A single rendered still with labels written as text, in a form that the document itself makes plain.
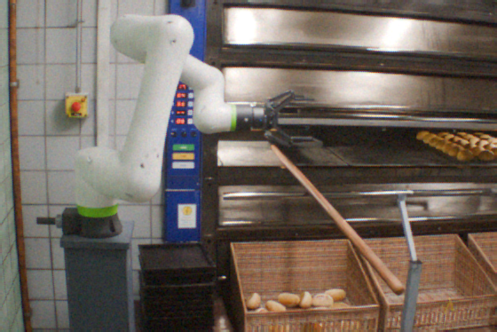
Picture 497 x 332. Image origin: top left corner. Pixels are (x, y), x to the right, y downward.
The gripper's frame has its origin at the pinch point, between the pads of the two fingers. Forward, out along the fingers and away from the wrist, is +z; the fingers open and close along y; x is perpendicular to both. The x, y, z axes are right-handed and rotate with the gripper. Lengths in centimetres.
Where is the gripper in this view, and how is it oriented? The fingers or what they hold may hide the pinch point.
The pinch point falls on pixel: (310, 118)
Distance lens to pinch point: 222.9
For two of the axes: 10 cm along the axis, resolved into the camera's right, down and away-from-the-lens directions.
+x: 1.5, 2.3, -9.6
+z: 9.9, 0.0, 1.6
